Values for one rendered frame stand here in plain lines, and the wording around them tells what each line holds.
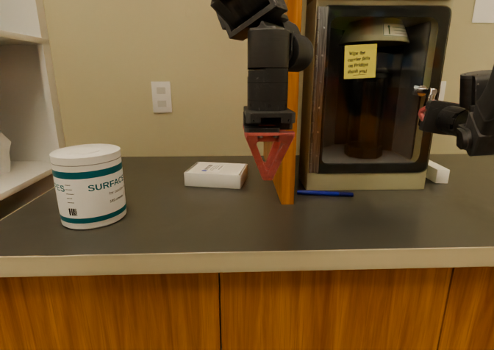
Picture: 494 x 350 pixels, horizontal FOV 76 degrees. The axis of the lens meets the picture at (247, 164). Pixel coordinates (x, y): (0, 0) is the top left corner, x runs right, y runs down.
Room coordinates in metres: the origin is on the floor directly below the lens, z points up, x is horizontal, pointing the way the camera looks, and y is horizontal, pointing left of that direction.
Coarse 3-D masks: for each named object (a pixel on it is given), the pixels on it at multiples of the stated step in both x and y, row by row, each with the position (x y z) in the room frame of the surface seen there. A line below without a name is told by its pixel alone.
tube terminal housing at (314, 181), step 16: (320, 0) 0.80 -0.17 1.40; (336, 0) 0.80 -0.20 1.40; (352, 0) 0.80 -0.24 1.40; (368, 0) 0.80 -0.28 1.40; (384, 0) 0.80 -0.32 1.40; (400, 0) 0.80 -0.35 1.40; (416, 0) 0.80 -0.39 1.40; (432, 0) 0.81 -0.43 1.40; (448, 0) 0.81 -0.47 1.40; (304, 80) 0.88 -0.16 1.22; (304, 96) 0.87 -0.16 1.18; (304, 112) 0.86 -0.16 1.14; (304, 128) 0.85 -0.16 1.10; (304, 144) 0.84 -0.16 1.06; (304, 160) 0.83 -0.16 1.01; (304, 176) 0.82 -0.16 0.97; (320, 176) 0.80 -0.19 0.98; (336, 176) 0.80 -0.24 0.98; (352, 176) 0.80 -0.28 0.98; (368, 176) 0.80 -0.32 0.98; (384, 176) 0.80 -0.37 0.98; (400, 176) 0.81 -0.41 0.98; (416, 176) 0.81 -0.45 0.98
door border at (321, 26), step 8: (328, 8) 0.78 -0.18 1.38; (320, 16) 0.78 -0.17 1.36; (320, 24) 0.78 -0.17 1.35; (320, 32) 0.78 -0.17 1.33; (320, 40) 0.78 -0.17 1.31; (320, 48) 0.78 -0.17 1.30; (320, 56) 0.78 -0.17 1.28; (320, 64) 0.78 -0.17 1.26; (320, 72) 0.78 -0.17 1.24; (320, 80) 0.78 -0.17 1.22; (320, 88) 0.78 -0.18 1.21; (312, 96) 0.78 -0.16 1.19; (320, 96) 0.78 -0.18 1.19; (320, 104) 0.78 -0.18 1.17; (312, 112) 0.78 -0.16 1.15; (320, 112) 0.78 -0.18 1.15; (312, 120) 0.78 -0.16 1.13; (320, 120) 0.78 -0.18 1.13; (320, 128) 0.79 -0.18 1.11; (312, 136) 0.78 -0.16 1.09; (320, 136) 0.78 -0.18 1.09; (312, 152) 0.78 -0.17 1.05; (312, 160) 0.78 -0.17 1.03; (312, 168) 0.78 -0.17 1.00
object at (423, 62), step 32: (352, 32) 0.79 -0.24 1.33; (384, 32) 0.79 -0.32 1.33; (416, 32) 0.79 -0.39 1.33; (448, 32) 0.80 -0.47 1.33; (384, 64) 0.79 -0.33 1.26; (416, 64) 0.79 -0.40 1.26; (352, 96) 0.79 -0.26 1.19; (384, 96) 0.79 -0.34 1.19; (416, 96) 0.79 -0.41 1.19; (352, 128) 0.79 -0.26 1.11; (384, 128) 0.79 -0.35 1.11; (416, 128) 0.79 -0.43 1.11; (320, 160) 0.79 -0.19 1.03; (352, 160) 0.79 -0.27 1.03; (384, 160) 0.79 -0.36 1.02; (416, 160) 0.79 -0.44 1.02
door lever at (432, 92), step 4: (420, 88) 0.79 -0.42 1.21; (424, 88) 0.78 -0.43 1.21; (432, 88) 0.74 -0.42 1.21; (420, 92) 0.79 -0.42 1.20; (424, 92) 0.77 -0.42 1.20; (428, 92) 0.75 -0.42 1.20; (432, 92) 0.74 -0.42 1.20; (436, 92) 0.74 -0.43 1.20; (428, 96) 0.75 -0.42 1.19; (432, 96) 0.74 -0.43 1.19; (428, 100) 0.74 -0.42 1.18; (424, 104) 0.75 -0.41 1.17; (424, 112) 0.74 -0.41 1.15
